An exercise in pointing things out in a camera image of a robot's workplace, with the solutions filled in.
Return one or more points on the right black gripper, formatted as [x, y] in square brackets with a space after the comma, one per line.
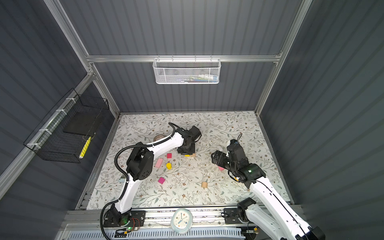
[220, 161]

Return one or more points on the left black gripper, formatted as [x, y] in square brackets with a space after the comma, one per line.
[181, 151]

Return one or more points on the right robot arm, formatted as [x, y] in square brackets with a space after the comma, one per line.
[280, 222]

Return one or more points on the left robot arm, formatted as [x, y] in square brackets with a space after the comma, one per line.
[141, 161]

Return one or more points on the light pink rectangular block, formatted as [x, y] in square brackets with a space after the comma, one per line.
[159, 163]

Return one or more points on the magenta square block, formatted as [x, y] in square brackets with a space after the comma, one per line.
[161, 180]

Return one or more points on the roll of clear tape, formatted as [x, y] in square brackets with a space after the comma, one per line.
[159, 137]

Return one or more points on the white round clock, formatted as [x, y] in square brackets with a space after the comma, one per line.
[181, 221]

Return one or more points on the yellow marker pen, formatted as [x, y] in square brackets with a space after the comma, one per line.
[85, 148]

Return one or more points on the black foam pad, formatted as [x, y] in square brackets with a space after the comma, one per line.
[84, 124]

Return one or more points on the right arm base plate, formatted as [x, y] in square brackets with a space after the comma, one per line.
[233, 216]

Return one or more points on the white wire mesh basket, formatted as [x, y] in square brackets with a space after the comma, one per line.
[187, 73]

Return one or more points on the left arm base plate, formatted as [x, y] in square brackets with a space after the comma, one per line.
[131, 219]

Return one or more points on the black wire basket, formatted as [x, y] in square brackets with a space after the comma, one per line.
[67, 134]

